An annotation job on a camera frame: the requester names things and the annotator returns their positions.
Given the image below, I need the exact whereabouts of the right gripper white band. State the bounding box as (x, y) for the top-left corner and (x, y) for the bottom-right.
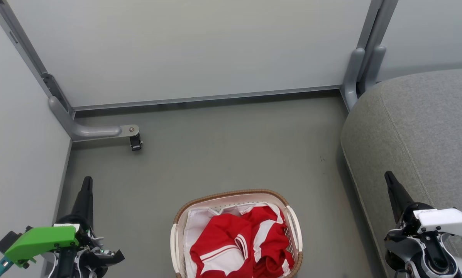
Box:
(384, 171), (462, 247)

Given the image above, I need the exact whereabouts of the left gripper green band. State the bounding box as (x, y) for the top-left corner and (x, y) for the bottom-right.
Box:
(0, 176), (125, 271)

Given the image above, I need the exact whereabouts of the red and white shirt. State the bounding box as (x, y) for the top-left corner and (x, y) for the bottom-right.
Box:
(190, 205), (295, 278)

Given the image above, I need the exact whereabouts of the grey fabric sofa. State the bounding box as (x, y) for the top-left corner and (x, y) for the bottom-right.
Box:
(340, 69), (462, 278)

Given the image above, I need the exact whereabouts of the grey partition foot bar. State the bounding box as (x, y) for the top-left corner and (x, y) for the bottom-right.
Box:
(48, 96), (140, 142)

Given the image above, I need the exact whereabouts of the grey partition leg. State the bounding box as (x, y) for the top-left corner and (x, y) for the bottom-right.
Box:
(341, 0), (384, 113)
(360, 0), (399, 94)

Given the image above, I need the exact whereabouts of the grey partition bottom rail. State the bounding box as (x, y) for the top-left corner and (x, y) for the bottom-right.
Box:
(73, 85), (344, 112)

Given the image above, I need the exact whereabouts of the grey partition frame post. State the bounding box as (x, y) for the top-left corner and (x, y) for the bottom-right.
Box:
(0, 0), (76, 117)

